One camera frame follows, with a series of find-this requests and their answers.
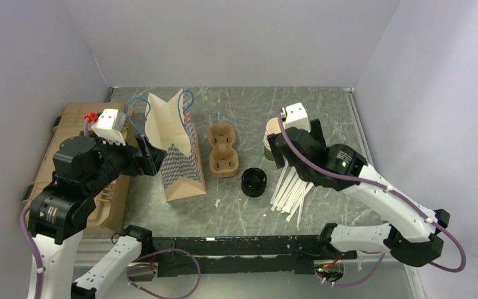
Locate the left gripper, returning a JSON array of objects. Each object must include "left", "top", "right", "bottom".
[{"left": 85, "top": 131, "right": 167, "bottom": 194}]

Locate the cardboard cup carrier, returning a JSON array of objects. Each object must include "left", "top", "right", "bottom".
[{"left": 207, "top": 123, "right": 239, "bottom": 178}]

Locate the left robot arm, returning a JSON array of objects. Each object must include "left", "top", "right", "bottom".
[{"left": 20, "top": 135, "right": 166, "bottom": 298}]

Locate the stack of black lids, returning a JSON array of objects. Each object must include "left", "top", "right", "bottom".
[{"left": 241, "top": 168, "right": 267, "bottom": 197}]

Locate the purple cable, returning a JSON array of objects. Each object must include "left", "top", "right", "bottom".
[
  {"left": 19, "top": 205, "right": 202, "bottom": 299},
  {"left": 277, "top": 108, "right": 467, "bottom": 288}
]

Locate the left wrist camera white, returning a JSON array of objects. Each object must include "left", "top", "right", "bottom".
[{"left": 83, "top": 108, "right": 126, "bottom": 146}]

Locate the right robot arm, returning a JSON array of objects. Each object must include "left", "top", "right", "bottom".
[{"left": 269, "top": 120, "right": 450, "bottom": 267}]

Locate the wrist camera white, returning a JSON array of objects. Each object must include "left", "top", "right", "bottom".
[
  {"left": 83, "top": 108, "right": 126, "bottom": 146},
  {"left": 283, "top": 102, "right": 311, "bottom": 132}
]

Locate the stack of paper cups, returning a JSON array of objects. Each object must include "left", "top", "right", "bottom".
[{"left": 263, "top": 118, "right": 286, "bottom": 161}]

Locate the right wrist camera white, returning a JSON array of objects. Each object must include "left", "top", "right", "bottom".
[{"left": 283, "top": 102, "right": 311, "bottom": 132}]

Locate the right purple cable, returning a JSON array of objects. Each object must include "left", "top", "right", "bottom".
[{"left": 277, "top": 108, "right": 467, "bottom": 288}]

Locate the tan hard case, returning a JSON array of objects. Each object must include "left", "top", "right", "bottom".
[{"left": 22, "top": 102, "right": 129, "bottom": 236}]

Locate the pile of wrapped straws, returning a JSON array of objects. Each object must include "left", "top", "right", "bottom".
[{"left": 269, "top": 164, "right": 314, "bottom": 230}]

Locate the patterned paper bag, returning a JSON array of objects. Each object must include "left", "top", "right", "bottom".
[{"left": 126, "top": 89, "right": 207, "bottom": 201}]

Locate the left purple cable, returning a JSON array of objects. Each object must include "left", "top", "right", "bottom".
[{"left": 19, "top": 205, "right": 202, "bottom": 299}]

